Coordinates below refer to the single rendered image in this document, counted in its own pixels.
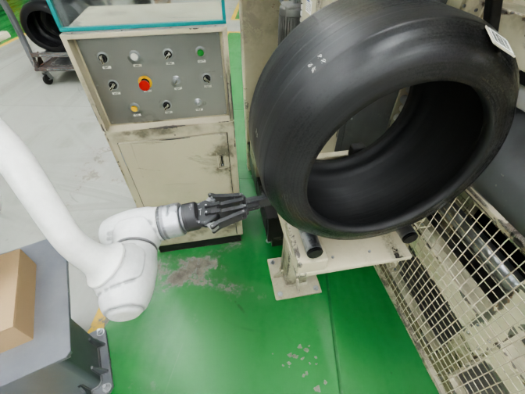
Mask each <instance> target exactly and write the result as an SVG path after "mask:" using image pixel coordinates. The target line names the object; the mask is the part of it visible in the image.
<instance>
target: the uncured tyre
mask: <svg viewBox="0 0 525 394"><path fill-rule="evenodd" d="M312 15H314V16H315V17H316V18H317V19H318V20H319V21H320V22H321V23H323V24H324V25H323V26H322V25H321V24H319V23H318V22H317V21H316V20H315V19H314V18H312ZM312 15H311V16H309V17H307V18H306V19H305V20H303V21H302V22H301V23H300V24H299V25H298V26H297V27H296V28H295V29H293V30H292V31H291V32H290V33H289V34H288V35H287V37H286V38H285V39H284V40H283V41H282V42H281V43H280V44H279V45H278V46H277V48H276V49H275V51H274V52H273V54H272V55H271V57H270V58H269V60H268V61H267V63H266V65H265V66H264V68H263V70H262V73H261V74H260V76H259V79H258V82H257V84H256V86H255V91H254V94H253V97H252V103H251V107H250V112H249V121H248V129H249V137H250V141H251V145H252V150H253V153H254V157H255V162H256V165H257V168H258V172H259V177H260V180H261V183H262V188H263V191H264V192H265V194H266V197H267V198H268V200H269V201H270V203H271V205H272V206H273V208H274V209H275V210H276V211H277V212H278V214H279V215H280V216H281V217H282V218H283V219H284V220H285V221H287V222H288V223H289V224H290V225H292V226H293V227H296V228H297V229H299V230H301V231H304V232H307V233H310V234H313V235H318V236H320V237H324V238H330V239H337V240H357V239H364V238H372V237H377V236H380V235H385V234H388V233H391V232H393V231H397V230H400V229H402V228H404V227H408V226H409V225H411V224H414V223H416V222H418V221H420V220H422V219H423V218H425V217H428V216H430V215H431V214H432V213H434V212H436V211H438V210H439V209H440V208H442V207H443V206H445V205H447V204H448V203H450V202H451V201H452V200H453V199H455V198H456V197H457V196H458V195H460V194H461V193H462V192H464V191H465V190H466V189H467V188H468V187H469V186H470V185H471V184H472V183H473V182H475V180H476V179H478V177H479V176H480V175H481V174H482V173H483V172H484V171H485V169H486V168H487V167H488V166H489V164H490V163H491V161H492V160H493V159H494V158H495V157H496V155H497V154H498V152H499V150H500V148H501V147H502V145H503V143H504V142H505V140H506V138H507V135H508V133H509V131H510V128H511V126H512V123H513V118H514V115H515V111H516V104H517V99H518V94H519V88H520V74H519V68H518V64H517V61H516V57H512V56H511V55H510V54H508V53H507V52H505V51H503V50H502V49H500V48H499V47H498V46H496V45H494V44H493V43H492V41H491V38H490V36H489V34H488V32H487V30H486V28H485V26H486V25H487V26H489V27H490V28H491V29H492V30H494V31H496V29H494V28H493V26H492V25H490V24H489V23H488V22H487V21H485V20H483V19H481V18H480V17H478V16H475V15H473V14H471V13H468V12H465V11H463V10H461V9H457V8H455V7H452V6H450V5H446V4H444V3H442V2H438V1H436V0H337V1H335V2H332V3H330V4H329V5H326V6H324V7H323V8H322V9H319V10H318V11H316V12H315V13H313V14H312ZM496 32H497V31H496ZM497 33H498V34H499V32H497ZM322 51H324V52H325V53H326V55H327V56H328V57H329V59H330V60H329V61H328V62H327V63H325V64H324V65H323V66H322V67H321V68H320V69H318V70H317V71H316V72H315V73H314V74H313V75H312V76H311V75H310V74H309V72H308V71H307V70H306V68H305V66H306V65H307V64H308V63H310V62H311V61H312V60H313V59H314V58H315V57H316V56H317V55H319V54H320V53H321V52H322ZM409 86H410V89H409V94H408V97H407V99H406V101H405V105H404V106H403V108H402V111H401V112H400V113H399V115H398V117H397V119H396V120H395V122H394V123H393V124H392V125H391V126H390V127H389V128H388V129H387V131H386V132H385V133H384V134H383V135H381V136H380V137H379V138H378V139H377V140H376V141H375V142H374V143H372V144H371V145H369V146H367V147H366V148H364V149H362V150H361V151H359V152H356V153H354V154H352V155H350V156H346V157H343V158H340V159H329V160H319V159H316V158H317V156H318V155H319V154H320V152H321V150H322V149H323V147H324V146H325V144H326V143H327V142H328V141H329V140H330V138H331V137H332V136H333V135H334V134H335V133H336V131H337V130H338V129H339V128H340V127H341V126H343V125H344V124H345V123H346V122H347V121H348V120H350V119H351V118H352V117H353V116H354V115H356V114H357V113H358V112H359V111H361V110H362V109H364V108H366V107H367V106H368V105H370V104H371V103H373V102H375V101H377V100H378V99H381V98H383V97H384V96H386V95H389V94H391V93H392V92H395V91H398V90H400V89H403V88H407V87H409ZM256 124H257V128H258V130H259V134H258V138H257V140H256V137H255V129H256Z"/></svg>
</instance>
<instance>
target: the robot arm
mask: <svg viewBox="0 0 525 394"><path fill-rule="evenodd" d="M0 173H1V175H2V176H3V177H4V178H5V180H6V182H7V183H8V184H9V186H10V188H11V189H12V190H13V191H14V193H15V194H16V196H17V198H18V199H19V200H20V201H21V203H22V204H23V206H24V207H25V209H26V210H27V212H28V213H29V214H30V216H31V217H32V219H33V220H34V222H35V223H36V225H37V226H38V227H39V228H40V230H41V232H42V233H43V234H44V236H45V237H46V238H47V239H48V241H49V242H50V243H51V245H52V246H53V247H54V248H55V250H56V251H57V252H58V253H59V254H60V255H61V256H63V257H64V258H65V259H66V260H67V261H69V262H70V263H71V264H73V265H74V266H75V267H76V268H78V269H79V270H81V271H82V272H84V273H85V275H86V277H87V285H88V286H89V287H91V288H92V289H93V290H94V291H95V294H96V296H97V297H98V305H99V308H100V310H101V312H102V314H103V316H104V317H107V318H108V319H109V320H111V321H118V322H121V321H129V320H132V319H134V318H136V317H138V316H139V315H140V314H141V313H142V312H143V311H145V310H146V308H147V307H148V304H149V303H150V301H151V298H152V295H153V292H154V289H155V282H156V276H157V270H158V260H157V252H158V249H159V246H160V245H161V241H163V240H166V239H171V238H176V237H180V236H184V235H186V234H187V232H189V231H196V230H199V229H201V228H202V227H208V228H210V229H211V231H212V233H213V234H215V233H216V232H217V231H219V230H220V229H222V228H224V227H227V226H229V225H232V224H234V223H237V222H238V221H241V220H244V219H246V218H247V215H248V214H249V211H253V210H258V209H260V208H261V207H264V206H271V203H270V201H269V200H268V198H267V197H266V195H261V196H257V195H256V196H252V197H248V198H245V195H243V194H242V193H227V194H214V193H209V194H208V198H207V200H204V201H202V202H200V203H196V202H189V203H185V204H182V205H181V204H180V203H178V202H176V203H172V204H168V205H165V206H157V207H149V206H146V207H140V208H136V209H132V210H127V211H123V212H121V213H118V214H115V215H113V216H111V217H109V218H107V219H106V220H104V221H103V222H102V223H101V225H100V227H99V229H98V239H99V241H100V243H101V244H100V243H98V242H95V241H94V240H92V239H91V238H89V237H88V236H87V235H86V234H85V233H84V232H83V231H82V230H81V229H80V228H79V226H78V225H77V223H76V222H75V220H74V219H73V217H72V216H71V214H70V212H69V211H68V209H67V208H66V206H65V204H64V203H63V201H62V200H61V198H60V197H59V194H58V193H57V191H56V190H55V188H54V187H53V185H52V183H51V182H50V180H49V179H48V177H47V175H46V173H45V172H44V171H43V169H42V167H41V165H40V164H39V162H38V161H37V159H36V158H35V156H34V154H33V153H32V151H30V149H29V148H28V147H27V145H26V144H25V143H24V141H23V140H22V139H21V138H20V137H19V135H18V134H17V133H16V132H15V131H14V130H13V129H12V128H11V127H10V126H9V125H8V124H7V123H6V122H5V121H4V120H3V119H1V118H0Z"/></svg>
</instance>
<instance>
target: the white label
mask: <svg viewBox="0 0 525 394"><path fill-rule="evenodd" d="M485 28H486V30H487V32H488V34H489V36H490V38H491V41H492V43H493V44H494V45H496V46H498V47H499V48H500V49H502V50H503V51H505V52H507V53H508V54H510V55H511V56H512V57H516V56H515V54H514V52H513V50H512V48H511V46H510V44H509V42H508V40H507V39H505V38H504V37H503V36H501V35H500V34H498V33H497V32H496V31H494V30H492V29H491V28H490V27H489V26H487V25H486V26H485Z"/></svg>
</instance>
